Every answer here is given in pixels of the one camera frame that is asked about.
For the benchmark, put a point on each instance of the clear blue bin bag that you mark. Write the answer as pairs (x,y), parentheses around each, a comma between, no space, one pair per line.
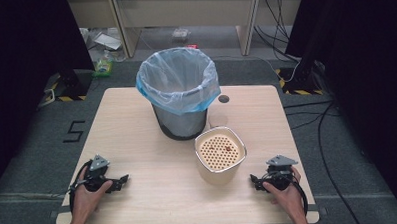
(178,79)

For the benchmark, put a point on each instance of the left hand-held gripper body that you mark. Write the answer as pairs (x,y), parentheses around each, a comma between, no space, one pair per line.
(97,175)

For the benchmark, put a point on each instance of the white paper sheet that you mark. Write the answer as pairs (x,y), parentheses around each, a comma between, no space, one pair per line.
(108,41)

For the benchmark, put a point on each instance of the person's left hand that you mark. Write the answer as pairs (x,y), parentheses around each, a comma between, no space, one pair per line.
(86,201)

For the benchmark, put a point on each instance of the clear plastic packet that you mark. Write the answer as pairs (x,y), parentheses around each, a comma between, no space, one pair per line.
(180,33)

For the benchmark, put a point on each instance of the green packet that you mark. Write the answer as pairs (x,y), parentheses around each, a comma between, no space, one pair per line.
(103,66)

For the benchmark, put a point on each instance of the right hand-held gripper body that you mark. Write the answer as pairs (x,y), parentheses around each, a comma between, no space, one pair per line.
(279,176)

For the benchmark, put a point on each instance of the beige square container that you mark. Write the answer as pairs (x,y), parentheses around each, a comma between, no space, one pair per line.
(218,176)

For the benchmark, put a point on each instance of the dark curtain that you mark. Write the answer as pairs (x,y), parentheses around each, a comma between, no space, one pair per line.
(24,64)
(368,69)

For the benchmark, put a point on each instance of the small red object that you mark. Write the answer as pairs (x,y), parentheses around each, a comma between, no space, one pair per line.
(191,46)

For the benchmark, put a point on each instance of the person's right hand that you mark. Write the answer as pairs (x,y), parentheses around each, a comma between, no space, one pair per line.
(289,199)

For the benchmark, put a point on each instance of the perforated beige strainer insert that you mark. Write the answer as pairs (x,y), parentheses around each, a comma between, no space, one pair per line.
(219,152)

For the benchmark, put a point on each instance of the grey metal trash bin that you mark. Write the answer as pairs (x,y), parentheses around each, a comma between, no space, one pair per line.
(182,124)

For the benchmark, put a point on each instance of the black stand with striped base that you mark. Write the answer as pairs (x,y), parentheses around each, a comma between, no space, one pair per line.
(300,78)
(70,83)

